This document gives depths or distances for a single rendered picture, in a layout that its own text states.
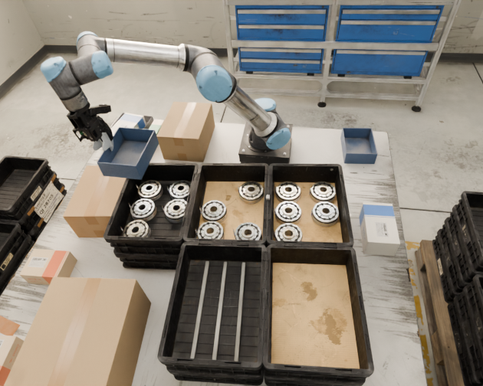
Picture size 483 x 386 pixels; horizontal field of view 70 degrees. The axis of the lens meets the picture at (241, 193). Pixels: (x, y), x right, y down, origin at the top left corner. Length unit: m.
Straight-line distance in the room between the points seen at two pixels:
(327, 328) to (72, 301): 0.84
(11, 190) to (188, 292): 1.52
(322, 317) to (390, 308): 0.31
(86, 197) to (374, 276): 1.24
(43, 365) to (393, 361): 1.09
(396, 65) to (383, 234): 2.04
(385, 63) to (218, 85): 2.19
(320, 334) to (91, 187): 1.12
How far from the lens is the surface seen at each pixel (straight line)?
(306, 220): 1.41
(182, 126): 1.84
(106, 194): 1.62
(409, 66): 3.31
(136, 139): 1.46
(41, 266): 1.63
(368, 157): 1.83
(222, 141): 1.95
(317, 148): 1.90
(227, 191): 1.51
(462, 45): 4.35
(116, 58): 1.33
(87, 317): 1.28
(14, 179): 2.56
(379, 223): 1.51
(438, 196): 2.83
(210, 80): 1.24
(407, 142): 3.18
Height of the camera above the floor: 1.96
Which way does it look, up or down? 49 degrees down
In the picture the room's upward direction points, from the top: 6 degrees counter-clockwise
